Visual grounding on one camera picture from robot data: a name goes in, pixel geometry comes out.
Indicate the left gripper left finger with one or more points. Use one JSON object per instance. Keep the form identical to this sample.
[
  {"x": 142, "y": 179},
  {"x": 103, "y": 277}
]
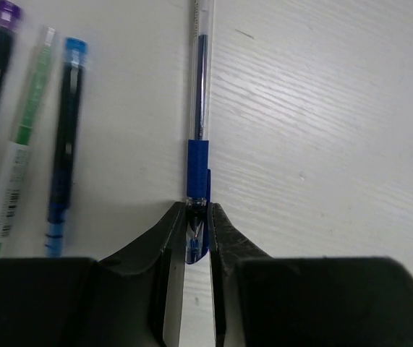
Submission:
[{"x": 131, "y": 298}]

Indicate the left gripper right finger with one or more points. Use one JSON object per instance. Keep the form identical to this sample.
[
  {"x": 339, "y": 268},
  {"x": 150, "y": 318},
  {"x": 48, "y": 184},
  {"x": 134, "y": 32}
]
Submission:
[{"x": 259, "y": 300}]

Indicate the green pen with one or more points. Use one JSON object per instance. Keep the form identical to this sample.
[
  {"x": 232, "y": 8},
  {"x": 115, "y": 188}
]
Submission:
[{"x": 27, "y": 114}]

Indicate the light blue cap pen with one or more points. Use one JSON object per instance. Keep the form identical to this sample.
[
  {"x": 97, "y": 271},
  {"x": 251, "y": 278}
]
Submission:
[{"x": 73, "y": 72}]

